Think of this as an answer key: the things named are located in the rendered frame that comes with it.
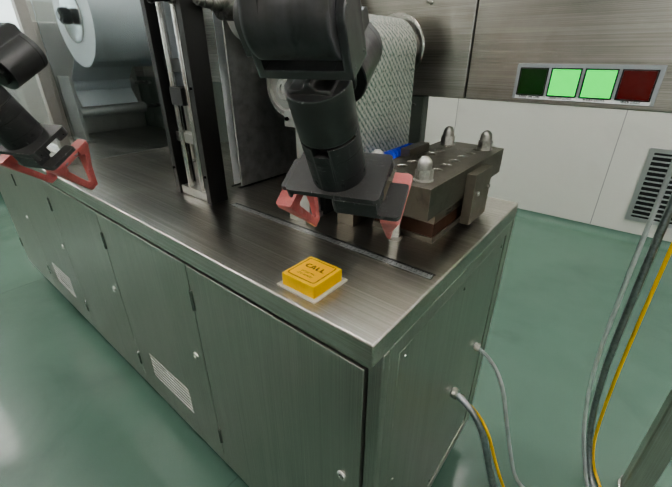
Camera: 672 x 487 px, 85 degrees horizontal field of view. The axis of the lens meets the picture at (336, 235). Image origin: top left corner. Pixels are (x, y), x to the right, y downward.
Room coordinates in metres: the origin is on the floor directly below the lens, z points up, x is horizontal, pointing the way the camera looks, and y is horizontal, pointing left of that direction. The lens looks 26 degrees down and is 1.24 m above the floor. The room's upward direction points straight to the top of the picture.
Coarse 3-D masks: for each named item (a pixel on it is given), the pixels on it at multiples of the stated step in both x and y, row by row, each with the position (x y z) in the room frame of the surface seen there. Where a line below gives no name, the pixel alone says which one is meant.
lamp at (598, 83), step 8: (592, 72) 0.78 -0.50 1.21; (600, 72) 0.78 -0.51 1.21; (608, 72) 0.77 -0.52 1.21; (616, 72) 0.76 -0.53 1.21; (584, 80) 0.79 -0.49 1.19; (592, 80) 0.78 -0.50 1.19; (600, 80) 0.77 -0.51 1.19; (608, 80) 0.77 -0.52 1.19; (584, 88) 0.79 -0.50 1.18; (592, 88) 0.78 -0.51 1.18; (600, 88) 0.77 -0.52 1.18; (608, 88) 0.76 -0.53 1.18; (584, 96) 0.79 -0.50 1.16; (592, 96) 0.78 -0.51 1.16; (600, 96) 0.77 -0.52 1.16; (608, 96) 0.76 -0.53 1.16
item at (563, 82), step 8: (552, 72) 0.83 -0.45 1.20; (560, 72) 0.82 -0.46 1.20; (568, 72) 0.81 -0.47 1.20; (576, 72) 0.80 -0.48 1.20; (552, 80) 0.83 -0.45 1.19; (560, 80) 0.82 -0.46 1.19; (568, 80) 0.81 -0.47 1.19; (576, 80) 0.80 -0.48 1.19; (552, 88) 0.82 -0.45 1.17; (560, 88) 0.82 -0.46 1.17; (568, 88) 0.81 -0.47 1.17
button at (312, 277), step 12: (300, 264) 0.53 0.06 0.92; (312, 264) 0.53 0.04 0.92; (324, 264) 0.53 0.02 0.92; (288, 276) 0.49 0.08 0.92; (300, 276) 0.49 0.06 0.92; (312, 276) 0.49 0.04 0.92; (324, 276) 0.49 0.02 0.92; (336, 276) 0.50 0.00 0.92; (300, 288) 0.48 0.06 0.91; (312, 288) 0.46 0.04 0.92; (324, 288) 0.48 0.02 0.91
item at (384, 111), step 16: (384, 80) 0.84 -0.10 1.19; (400, 80) 0.89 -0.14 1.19; (368, 96) 0.79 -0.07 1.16; (384, 96) 0.84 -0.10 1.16; (400, 96) 0.89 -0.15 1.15; (368, 112) 0.79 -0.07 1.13; (384, 112) 0.84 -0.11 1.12; (400, 112) 0.90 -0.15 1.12; (368, 128) 0.80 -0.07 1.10; (384, 128) 0.84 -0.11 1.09; (400, 128) 0.90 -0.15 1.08; (368, 144) 0.80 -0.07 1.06; (384, 144) 0.85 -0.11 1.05; (400, 144) 0.91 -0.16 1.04
